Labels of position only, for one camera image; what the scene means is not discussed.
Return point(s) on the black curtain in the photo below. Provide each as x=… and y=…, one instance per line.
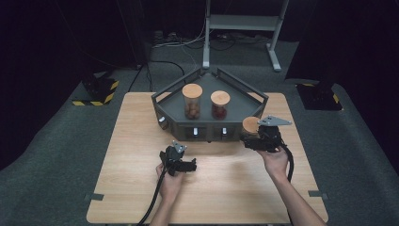
x=40, y=62
x=360, y=47

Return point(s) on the glass jar with wooden lid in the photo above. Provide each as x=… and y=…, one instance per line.
x=250, y=125

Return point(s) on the person's right hand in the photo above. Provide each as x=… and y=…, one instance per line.
x=276, y=163

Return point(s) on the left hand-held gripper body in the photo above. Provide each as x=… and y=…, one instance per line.
x=172, y=158

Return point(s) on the small glass jar red contents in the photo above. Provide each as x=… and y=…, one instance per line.
x=220, y=103

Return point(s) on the person's left hand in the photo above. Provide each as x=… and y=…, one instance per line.
x=171, y=185

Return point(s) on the grey metal stand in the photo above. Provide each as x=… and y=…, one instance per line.
x=241, y=22

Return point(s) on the tall glass jar brown balls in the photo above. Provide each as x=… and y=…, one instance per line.
x=192, y=100

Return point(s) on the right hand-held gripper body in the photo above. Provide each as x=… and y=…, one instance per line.
x=273, y=133

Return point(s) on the dark grey corner shelf rack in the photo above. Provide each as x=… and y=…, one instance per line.
x=241, y=103

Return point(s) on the grey tape strip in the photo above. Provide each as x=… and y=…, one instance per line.
x=94, y=196
x=318, y=194

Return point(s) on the black base with striped tape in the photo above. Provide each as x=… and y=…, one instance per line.
x=318, y=97
x=100, y=89

